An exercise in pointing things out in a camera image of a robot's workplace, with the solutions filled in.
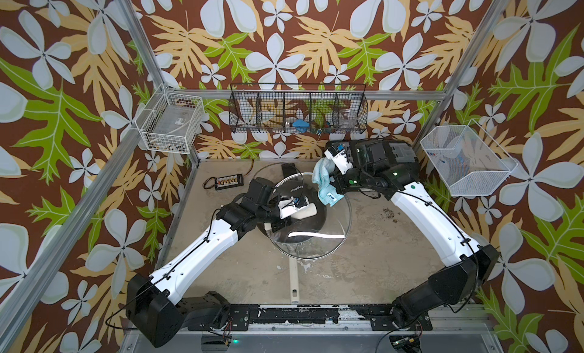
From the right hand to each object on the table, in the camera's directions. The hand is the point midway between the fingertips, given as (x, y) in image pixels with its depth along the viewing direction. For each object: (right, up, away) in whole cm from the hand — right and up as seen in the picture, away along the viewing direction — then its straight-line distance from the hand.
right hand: (325, 176), depth 75 cm
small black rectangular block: (-12, +4, +38) cm, 40 cm away
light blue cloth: (0, -5, -3) cm, 6 cm away
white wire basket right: (+54, +6, +7) cm, 55 cm away
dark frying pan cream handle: (-10, -21, +13) cm, 26 cm away
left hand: (-10, -10, -1) cm, 14 cm away
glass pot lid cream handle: (+7, -19, +11) cm, 23 cm away
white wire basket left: (-58, +21, +10) cm, 62 cm away
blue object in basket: (-7, +22, +19) cm, 30 cm away
